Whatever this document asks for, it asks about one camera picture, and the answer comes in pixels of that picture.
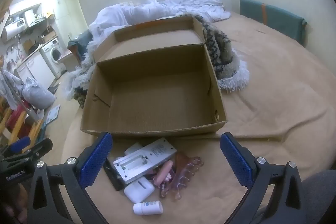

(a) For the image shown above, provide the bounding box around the white duvet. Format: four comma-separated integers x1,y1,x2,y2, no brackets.
88,0,231,38

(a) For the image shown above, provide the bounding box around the black flashlight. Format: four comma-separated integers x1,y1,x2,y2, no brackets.
103,158,125,191

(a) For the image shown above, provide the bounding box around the beige side table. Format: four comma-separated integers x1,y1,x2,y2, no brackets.
58,53,79,72

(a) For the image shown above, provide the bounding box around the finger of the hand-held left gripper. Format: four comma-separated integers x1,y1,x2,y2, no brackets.
22,138,53,161
0,136,31,155

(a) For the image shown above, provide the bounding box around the shaggy patterned blanket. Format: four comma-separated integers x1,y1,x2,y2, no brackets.
64,13,250,109

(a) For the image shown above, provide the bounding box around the yellow wooden rack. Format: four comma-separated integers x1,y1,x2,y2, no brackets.
0,98,45,146

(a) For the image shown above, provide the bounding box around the white plastic bottle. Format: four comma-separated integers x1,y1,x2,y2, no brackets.
124,177,156,203

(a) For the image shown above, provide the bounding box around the white washing machine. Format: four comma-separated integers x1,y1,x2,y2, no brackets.
39,38,66,77

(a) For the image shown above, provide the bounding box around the white water heater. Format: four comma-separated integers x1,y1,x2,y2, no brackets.
1,18,27,42

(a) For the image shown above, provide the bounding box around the small white bottle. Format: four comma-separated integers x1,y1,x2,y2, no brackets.
133,200,163,215

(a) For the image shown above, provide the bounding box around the white hanging cloth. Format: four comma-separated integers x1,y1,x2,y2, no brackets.
0,69,21,109

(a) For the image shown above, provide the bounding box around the cardboard box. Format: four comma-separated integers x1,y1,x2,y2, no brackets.
80,15,228,138

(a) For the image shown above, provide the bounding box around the white cabinet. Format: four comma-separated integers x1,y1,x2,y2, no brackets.
14,52,57,88

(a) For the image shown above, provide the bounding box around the grey stuffed bag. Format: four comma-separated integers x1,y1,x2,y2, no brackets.
22,76,56,109

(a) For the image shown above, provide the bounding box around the red container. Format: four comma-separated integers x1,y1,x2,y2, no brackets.
7,105,32,135

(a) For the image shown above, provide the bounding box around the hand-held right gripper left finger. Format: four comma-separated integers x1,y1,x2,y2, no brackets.
26,132,113,224

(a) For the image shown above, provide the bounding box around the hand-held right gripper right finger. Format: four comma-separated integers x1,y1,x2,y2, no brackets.
220,132,307,224

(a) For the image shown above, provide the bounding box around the white remote control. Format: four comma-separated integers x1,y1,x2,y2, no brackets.
113,137,177,185

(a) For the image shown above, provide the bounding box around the bathroom scale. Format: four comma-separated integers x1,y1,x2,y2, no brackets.
45,105,61,125

